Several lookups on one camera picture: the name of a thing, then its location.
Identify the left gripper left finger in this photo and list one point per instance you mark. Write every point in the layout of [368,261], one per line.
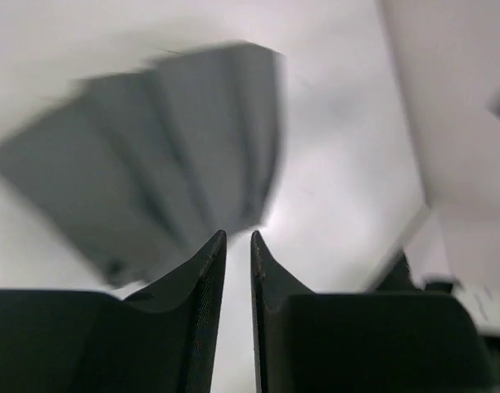
[161,338]

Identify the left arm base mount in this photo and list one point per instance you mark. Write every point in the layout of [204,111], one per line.
[482,303]

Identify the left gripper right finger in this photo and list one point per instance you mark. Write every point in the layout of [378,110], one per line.
[399,339]

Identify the grey pleated skirt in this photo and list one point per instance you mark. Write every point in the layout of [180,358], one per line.
[141,168]

